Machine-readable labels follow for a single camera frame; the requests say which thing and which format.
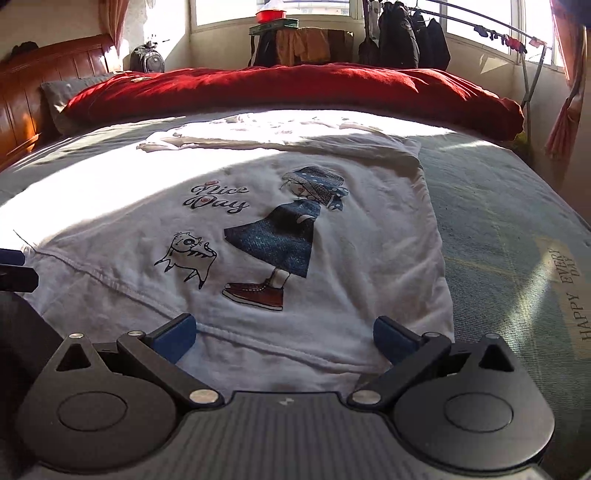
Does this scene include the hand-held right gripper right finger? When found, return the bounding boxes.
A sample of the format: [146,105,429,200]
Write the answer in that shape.
[347,316,517,411]

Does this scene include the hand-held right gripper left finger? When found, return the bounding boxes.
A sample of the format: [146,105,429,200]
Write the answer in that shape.
[54,313,222,409]

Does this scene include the white printed t-shirt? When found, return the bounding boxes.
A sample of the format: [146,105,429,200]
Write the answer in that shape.
[14,113,455,393]

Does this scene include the black shoulder bag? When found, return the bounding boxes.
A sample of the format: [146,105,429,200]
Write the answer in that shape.
[249,32,278,68]

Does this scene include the yellow hanging clothes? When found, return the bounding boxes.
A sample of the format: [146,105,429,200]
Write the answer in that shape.
[276,27,354,68]

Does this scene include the grey bed sheet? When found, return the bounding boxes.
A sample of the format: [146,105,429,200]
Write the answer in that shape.
[0,117,185,195]

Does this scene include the wooden headboard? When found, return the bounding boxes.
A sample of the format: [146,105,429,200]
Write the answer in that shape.
[0,34,116,169]

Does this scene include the grey pillow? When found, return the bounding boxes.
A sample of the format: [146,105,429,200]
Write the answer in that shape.
[39,71,121,134]

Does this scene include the grey backpack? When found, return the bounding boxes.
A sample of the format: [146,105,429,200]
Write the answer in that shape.
[129,41,166,73]

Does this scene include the orange pink curtain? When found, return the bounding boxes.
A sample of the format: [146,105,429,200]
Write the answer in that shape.
[545,0,587,160]
[99,0,134,56]

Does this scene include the red duvet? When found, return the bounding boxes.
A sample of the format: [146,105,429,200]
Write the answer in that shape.
[62,62,525,141]

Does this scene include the metal drying rack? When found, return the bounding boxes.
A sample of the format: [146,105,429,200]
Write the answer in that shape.
[406,0,555,134]

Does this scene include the small dark hanging bag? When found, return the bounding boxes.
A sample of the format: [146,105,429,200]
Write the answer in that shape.
[358,28,382,65]

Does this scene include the dark hanging jacket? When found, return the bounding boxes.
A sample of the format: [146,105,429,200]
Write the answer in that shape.
[418,11,452,70]

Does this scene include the black puffer jacket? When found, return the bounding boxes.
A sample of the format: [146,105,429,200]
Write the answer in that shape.
[379,0,419,70]

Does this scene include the row of hanging socks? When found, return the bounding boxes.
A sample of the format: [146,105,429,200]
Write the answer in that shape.
[473,23,546,55]

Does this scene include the green tray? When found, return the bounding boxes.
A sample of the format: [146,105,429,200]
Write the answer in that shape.
[249,18,301,34]

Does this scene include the red basin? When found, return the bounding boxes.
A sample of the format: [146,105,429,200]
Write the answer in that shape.
[255,7,288,25]

